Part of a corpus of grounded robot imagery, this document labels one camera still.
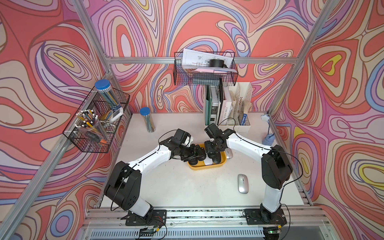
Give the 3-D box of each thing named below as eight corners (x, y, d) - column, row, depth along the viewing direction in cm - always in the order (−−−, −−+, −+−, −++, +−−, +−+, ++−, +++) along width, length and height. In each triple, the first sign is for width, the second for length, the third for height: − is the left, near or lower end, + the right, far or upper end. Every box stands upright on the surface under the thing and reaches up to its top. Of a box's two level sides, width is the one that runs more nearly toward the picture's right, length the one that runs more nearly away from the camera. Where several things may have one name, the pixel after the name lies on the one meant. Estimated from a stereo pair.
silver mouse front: (237, 192, 84) (238, 191, 82) (237, 174, 91) (238, 173, 89) (247, 194, 83) (248, 193, 81) (246, 176, 90) (247, 175, 88)
